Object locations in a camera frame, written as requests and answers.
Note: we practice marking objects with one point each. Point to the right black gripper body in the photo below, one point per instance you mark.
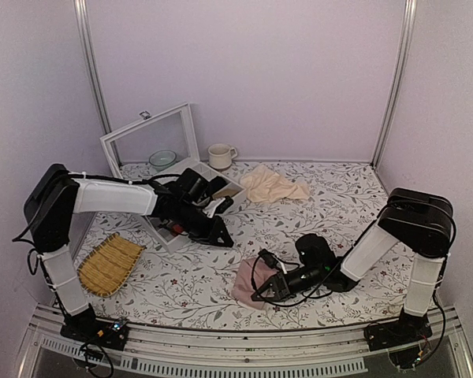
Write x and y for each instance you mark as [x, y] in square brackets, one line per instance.
[316, 277]

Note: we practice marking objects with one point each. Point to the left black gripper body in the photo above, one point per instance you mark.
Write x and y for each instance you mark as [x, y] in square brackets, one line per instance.
[188, 221]

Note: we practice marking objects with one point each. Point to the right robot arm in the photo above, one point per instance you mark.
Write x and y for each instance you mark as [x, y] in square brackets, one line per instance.
[420, 221]

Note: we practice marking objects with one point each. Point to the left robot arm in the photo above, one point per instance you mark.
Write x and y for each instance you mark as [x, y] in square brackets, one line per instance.
[49, 210]

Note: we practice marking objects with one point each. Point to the cream beige underwear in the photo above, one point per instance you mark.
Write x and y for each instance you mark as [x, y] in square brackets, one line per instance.
[263, 185]

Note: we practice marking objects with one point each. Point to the red rolled garment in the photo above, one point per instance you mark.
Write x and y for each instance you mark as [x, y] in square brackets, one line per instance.
[176, 229]

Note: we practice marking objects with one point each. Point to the olive rolled garment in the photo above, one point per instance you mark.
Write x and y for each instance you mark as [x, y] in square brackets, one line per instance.
[229, 192]

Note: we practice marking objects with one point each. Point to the white divided organizer box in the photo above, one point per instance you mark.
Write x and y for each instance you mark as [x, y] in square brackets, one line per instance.
[159, 230]

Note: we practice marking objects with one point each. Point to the black rolled garment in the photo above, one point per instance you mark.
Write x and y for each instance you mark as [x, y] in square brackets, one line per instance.
[216, 184]

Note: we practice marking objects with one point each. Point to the floral patterned table mat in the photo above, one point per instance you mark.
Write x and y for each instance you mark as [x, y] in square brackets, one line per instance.
[191, 288]

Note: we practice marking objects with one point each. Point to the clear glass bowl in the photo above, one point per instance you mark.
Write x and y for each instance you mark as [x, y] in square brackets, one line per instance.
[163, 159]

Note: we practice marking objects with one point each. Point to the white ceramic mug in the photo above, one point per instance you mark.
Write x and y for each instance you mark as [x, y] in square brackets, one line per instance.
[221, 155]

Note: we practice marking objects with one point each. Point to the white framed glass lid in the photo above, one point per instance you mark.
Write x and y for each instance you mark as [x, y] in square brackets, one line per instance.
[134, 143]

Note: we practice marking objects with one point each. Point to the woven bamboo tray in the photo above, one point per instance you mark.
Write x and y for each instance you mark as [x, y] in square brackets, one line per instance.
[105, 270]

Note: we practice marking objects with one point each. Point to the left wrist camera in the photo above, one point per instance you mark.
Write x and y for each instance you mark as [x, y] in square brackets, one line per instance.
[193, 188]

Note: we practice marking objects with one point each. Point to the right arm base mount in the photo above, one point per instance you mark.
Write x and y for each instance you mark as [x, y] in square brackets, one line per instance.
[406, 329]

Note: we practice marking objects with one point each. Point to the aluminium front rail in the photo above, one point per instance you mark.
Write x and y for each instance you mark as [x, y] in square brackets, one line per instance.
[175, 352]

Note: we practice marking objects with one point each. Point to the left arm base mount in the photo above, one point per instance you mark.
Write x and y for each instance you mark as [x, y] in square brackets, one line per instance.
[87, 328]

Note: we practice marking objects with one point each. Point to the left aluminium corner post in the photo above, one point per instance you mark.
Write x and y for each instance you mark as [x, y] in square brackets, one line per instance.
[82, 20]

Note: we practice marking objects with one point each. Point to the aluminium corner post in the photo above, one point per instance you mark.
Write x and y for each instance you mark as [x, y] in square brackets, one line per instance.
[82, 20]
[404, 46]

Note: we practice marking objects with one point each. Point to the right aluminium corner post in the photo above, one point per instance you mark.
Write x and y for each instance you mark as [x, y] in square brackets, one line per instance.
[404, 46]

